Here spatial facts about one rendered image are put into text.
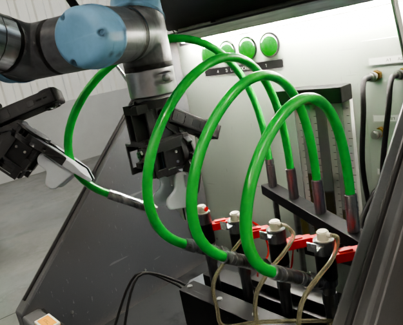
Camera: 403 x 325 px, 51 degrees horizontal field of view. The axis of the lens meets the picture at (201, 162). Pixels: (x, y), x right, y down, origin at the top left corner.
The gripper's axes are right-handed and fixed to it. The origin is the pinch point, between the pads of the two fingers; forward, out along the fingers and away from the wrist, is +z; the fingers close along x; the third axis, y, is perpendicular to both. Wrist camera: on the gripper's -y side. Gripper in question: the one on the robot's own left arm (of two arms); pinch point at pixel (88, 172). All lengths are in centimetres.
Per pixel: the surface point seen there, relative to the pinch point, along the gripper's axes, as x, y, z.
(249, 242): 30.0, -7.1, 21.9
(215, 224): 1.1, -4.8, 23.3
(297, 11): -0.7, -45.2, 14.3
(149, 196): 18.7, -4.1, 10.6
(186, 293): -1.8, 8.5, 26.6
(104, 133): -665, 12, -94
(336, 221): 10.5, -16.5, 37.3
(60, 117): -628, 29, -161
